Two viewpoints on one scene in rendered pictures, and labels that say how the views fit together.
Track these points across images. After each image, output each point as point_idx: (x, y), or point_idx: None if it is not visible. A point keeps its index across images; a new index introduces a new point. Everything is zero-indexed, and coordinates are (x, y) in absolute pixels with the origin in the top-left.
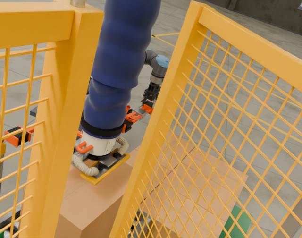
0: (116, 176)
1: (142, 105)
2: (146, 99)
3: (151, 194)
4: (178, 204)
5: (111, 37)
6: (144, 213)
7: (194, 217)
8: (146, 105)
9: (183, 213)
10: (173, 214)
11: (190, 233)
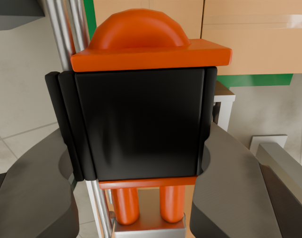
0: (187, 206)
1: (100, 193)
2: (63, 172)
3: (205, 22)
4: (264, 0)
5: None
6: (221, 98)
7: None
8: (129, 178)
9: (280, 18)
10: (261, 37)
11: (298, 55)
